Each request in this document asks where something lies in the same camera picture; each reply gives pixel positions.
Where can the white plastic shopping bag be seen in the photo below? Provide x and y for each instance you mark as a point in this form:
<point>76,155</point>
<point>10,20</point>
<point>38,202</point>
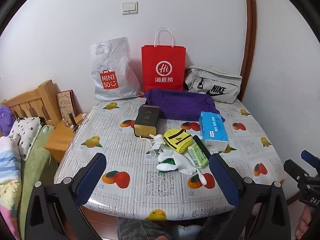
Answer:
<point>117,62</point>

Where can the black tube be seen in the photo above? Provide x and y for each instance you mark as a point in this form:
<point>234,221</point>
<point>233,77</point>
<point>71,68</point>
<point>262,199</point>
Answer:
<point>201,145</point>

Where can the wooden nightstand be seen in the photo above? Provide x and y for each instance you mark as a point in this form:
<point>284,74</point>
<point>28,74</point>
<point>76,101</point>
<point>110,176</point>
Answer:
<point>60,137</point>

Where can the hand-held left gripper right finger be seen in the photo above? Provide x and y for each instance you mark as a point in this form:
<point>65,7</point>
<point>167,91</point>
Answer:
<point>222,180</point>

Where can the person's right hand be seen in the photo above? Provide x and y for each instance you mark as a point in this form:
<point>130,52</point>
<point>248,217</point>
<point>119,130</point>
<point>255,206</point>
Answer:
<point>303,222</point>

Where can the brown notebook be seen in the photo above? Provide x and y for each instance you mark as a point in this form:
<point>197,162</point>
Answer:
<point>66,105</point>

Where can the floral print pillow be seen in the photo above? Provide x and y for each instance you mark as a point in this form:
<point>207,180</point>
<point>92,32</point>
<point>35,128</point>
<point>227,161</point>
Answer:
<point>25,132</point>

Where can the grey waist bag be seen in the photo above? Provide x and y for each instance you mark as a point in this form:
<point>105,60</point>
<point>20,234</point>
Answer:
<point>225,80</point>

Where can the wooden bed headboard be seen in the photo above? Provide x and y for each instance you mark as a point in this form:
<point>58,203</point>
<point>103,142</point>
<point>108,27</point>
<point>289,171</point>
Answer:
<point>45,92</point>

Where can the yellow mesh pouch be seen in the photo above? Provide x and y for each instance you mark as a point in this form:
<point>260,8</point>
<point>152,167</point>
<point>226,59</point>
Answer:
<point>175,137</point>

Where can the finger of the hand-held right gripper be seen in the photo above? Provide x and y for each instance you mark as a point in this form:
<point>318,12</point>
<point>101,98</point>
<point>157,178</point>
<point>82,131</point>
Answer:
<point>308,156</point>
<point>293,167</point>

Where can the dark tea tin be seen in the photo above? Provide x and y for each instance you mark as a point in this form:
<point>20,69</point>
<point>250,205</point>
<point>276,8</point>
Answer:
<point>146,117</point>

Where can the white face mask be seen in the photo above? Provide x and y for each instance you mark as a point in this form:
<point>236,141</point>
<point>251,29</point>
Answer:
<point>157,141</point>

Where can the colourful striped quilt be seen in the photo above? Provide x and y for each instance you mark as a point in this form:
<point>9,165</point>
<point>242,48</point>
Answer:
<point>8,170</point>

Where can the green tissue packet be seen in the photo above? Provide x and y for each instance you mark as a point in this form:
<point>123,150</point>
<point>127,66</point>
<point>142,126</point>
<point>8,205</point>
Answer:
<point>197,156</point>

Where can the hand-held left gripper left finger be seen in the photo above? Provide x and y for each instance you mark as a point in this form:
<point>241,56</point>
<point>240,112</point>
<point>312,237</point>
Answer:
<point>91,177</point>

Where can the white sock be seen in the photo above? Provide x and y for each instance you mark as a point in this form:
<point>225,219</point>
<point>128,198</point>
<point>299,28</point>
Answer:
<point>165,156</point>
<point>186,166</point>

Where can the purple fabric storage bin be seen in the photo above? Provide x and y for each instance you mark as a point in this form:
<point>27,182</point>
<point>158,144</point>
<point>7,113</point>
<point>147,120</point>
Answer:
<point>180,102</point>

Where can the red paper bag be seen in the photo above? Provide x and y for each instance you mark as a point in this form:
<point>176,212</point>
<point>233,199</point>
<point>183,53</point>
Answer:
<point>162,55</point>

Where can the blue tissue pack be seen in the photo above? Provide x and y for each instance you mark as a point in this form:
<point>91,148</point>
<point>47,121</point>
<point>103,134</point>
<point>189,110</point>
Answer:
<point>213,127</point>

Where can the green blanket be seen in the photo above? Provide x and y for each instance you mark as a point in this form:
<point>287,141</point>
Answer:
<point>35,165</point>

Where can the brown wooden door frame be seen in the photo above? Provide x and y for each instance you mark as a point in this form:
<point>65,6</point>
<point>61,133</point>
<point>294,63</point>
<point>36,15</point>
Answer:
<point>251,30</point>

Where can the white light switch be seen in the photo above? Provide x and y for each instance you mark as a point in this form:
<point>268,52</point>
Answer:
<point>130,8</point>

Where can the fruit print tablecloth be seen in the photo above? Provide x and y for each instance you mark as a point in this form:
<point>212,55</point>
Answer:
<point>140,160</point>

